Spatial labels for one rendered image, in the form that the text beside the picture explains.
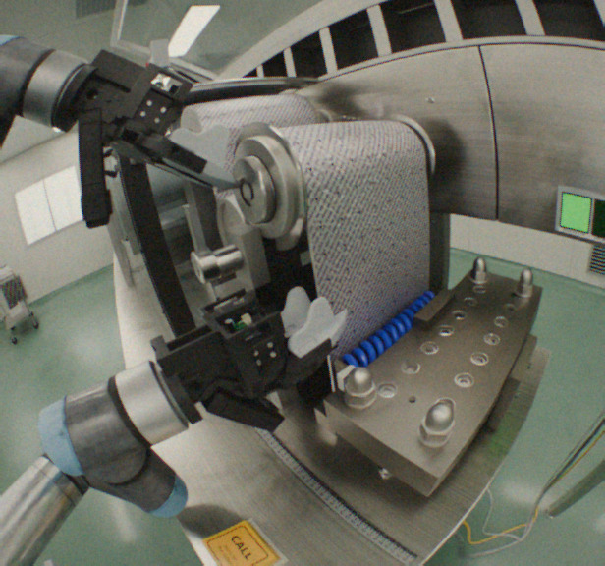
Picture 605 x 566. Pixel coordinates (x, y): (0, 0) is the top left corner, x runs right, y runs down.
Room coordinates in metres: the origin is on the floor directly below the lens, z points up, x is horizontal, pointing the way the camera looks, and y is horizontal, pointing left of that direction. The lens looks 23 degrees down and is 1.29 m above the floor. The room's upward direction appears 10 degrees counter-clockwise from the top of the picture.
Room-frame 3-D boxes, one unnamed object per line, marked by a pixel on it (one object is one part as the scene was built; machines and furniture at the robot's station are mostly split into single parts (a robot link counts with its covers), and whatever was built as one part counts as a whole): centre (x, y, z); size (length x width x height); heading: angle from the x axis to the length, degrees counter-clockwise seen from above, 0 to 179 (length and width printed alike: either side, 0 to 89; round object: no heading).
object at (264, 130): (0.32, 0.03, 1.25); 0.15 x 0.01 x 0.15; 33
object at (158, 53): (0.80, 0.31, 1.66); 0.07 x 0.07 x 0.10; 33
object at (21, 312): (2.44, 4.40, 0.51); 0.91 x 0.58 x 1.02; 57
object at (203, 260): (0.31, 0.11, 1.18); 0.04 x 0.02 x 0.04; 33
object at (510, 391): (0.19, -0.27, 0.97); 0.10 x 0.03 x 0.11; 123
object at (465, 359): (0.26, -0.21, 1.00); 0.40 x 0.16 x 0.06; 123
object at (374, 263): (0.34, -0.11, 1.11); 0.23 x 0.01 x 0.18; 123
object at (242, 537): (0.06, 0.13, 0.91); 0.07 x 0.07 x 0.02; 33
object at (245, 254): (0.33, 0.08, 1.05); 0.06 x 0.05 x 0.31; 123
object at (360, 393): (0.21, -0.04, 1.05); 0.04 x 0.04 x 0.04
